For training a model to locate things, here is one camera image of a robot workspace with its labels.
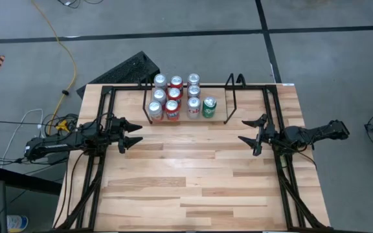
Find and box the orange Fanta can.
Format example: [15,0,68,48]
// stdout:
[170,75,184,89]
[164,99,181,122]

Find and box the green Sprite can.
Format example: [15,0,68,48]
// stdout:
[201,96,218,119]

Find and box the white blue yellow object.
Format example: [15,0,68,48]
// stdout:
[6,214,29,233]

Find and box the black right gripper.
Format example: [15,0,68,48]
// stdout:
[237,113,286,157]

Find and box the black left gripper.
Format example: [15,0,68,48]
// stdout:
[107,116,144,154]

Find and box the black wire shelf support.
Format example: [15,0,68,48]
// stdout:
[137,76,154,126]
[223,72,247,126]

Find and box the white pink Spindrift can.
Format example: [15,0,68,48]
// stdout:
[153,73,168,89]
[148,100,164,123]
[152,87,167,103]

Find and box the yellow cable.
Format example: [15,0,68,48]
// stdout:
[30,0,78,135]

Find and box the white cable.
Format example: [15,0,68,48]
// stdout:
[1,108,47,160]

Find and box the thin black cable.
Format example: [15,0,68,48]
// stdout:
[56,0,105,8]

